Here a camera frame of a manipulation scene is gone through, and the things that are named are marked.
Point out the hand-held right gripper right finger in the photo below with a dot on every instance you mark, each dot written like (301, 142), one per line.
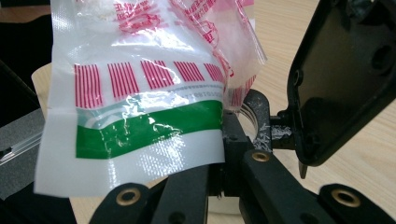
(274, 193)

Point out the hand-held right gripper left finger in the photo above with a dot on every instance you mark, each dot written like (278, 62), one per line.
(186, 199)

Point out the pink and white plastic bag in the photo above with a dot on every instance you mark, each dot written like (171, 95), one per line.
(140, 93)

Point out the clear jar with black lid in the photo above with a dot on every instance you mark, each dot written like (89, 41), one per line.
(342, 77)

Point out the metal floor rail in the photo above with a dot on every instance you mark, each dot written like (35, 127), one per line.
(18, 147)

